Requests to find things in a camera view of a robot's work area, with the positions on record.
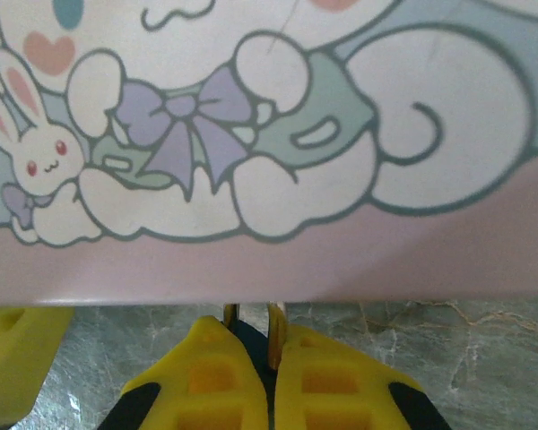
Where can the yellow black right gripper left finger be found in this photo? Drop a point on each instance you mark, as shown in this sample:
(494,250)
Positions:
(206,385)

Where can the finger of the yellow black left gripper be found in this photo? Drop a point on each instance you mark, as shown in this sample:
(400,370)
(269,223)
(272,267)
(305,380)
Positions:
(13,354)

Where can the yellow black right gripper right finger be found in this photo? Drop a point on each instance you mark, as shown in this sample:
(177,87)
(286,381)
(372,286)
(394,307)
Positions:
(332,389)

